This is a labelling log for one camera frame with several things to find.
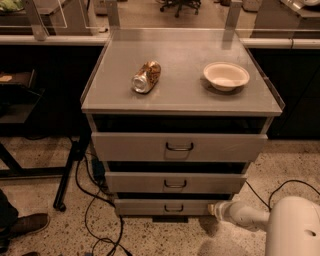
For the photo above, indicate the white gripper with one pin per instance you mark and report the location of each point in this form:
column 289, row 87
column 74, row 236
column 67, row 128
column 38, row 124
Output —
column 222, row 211

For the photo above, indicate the grey bottom drawer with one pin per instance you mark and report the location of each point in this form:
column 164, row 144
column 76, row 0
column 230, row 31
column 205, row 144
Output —
column 148, row 207

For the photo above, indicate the grey drawer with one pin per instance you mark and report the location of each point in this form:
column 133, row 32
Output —
column 148, row 207
column 144, row 182
column 185, row 147

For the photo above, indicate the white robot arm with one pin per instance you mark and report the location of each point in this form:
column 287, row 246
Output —
column 292, row 226

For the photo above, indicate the grey middle drawer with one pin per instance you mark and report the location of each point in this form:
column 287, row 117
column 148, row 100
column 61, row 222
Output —
column 144, row 182

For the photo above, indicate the grey drawer cabinet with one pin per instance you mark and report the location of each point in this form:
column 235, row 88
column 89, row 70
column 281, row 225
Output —
column 183, row 100

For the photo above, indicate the grey top drawer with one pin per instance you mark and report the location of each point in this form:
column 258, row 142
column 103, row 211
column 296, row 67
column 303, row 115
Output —
column 185, row 147

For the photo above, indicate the white paper bowl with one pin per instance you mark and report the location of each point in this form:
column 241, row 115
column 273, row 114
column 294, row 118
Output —
column 225, row 76

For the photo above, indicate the crushed gold soda can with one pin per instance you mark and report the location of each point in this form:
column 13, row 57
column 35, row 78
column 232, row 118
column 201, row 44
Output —
column 147, row 77

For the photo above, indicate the black office chair base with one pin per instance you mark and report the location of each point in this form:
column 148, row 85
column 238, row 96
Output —
column 193, row 4

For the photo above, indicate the black table frame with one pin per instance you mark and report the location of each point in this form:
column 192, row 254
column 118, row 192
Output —
column 18, row 100

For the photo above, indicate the white horizontal rail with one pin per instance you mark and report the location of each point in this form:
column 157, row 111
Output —
column 260, row 43

